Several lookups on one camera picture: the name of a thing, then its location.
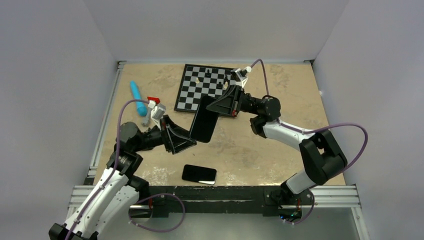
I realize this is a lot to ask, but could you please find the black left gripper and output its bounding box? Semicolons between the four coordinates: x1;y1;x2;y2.
133;114;196;153

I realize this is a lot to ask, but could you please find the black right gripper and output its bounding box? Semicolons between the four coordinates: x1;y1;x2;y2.
205;84;260;117

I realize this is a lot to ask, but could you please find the black smartphone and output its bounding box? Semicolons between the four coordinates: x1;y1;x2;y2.
181;164;217;185

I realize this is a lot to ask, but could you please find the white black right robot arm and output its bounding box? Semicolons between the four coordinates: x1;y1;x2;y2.
205;85;348;204

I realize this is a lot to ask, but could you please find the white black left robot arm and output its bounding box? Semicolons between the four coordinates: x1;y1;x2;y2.
48;115;197;240

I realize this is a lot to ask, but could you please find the black white chessboard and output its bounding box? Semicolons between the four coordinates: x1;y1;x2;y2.
174;64;236;113

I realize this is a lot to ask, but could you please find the blue grey red tool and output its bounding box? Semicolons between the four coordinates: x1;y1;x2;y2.
129;81;160;127

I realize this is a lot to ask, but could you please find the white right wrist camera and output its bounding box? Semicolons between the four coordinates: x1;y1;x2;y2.
230;66;252;88

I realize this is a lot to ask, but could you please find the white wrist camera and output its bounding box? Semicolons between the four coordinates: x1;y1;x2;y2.
230;66;252;88
147;100;166;128

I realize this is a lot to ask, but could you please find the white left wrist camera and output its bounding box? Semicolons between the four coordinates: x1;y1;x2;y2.
147;100;166;128

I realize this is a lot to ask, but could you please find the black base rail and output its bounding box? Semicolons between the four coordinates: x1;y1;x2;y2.
129;185;314;221

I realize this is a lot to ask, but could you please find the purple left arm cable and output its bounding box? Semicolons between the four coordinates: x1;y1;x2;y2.
64;99;150;240

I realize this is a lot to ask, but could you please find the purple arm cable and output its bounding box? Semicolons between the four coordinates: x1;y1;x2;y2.
250;58;369;226
64;99;150;240

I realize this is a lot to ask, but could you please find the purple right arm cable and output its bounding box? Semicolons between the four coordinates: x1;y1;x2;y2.
250;58;369;226

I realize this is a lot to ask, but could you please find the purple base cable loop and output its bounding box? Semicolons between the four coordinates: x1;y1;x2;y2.
128;192;186;233

